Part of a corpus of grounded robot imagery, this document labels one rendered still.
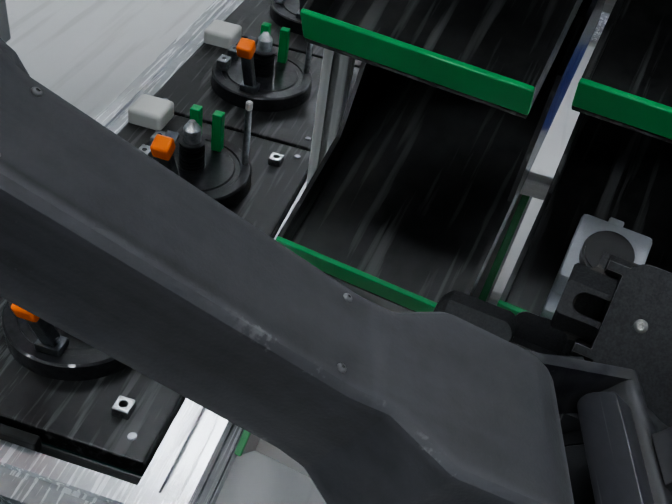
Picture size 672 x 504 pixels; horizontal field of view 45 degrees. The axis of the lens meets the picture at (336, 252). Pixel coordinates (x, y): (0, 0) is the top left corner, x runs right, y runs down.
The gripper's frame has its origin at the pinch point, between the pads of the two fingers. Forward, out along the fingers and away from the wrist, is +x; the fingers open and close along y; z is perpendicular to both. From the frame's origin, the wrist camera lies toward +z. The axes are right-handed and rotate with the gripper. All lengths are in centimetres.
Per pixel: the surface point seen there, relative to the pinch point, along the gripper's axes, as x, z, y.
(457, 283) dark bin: 8.9, -2.3, 10.6
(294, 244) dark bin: 5.3, -2.4, 21.0
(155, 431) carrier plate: 9.9, -25.7, 31.2
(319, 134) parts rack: 14.6, 2.5, 24.5
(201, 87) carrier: 58, -10, 59
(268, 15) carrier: 82, -2, 63
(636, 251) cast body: 8.5, 4.0, 1.0
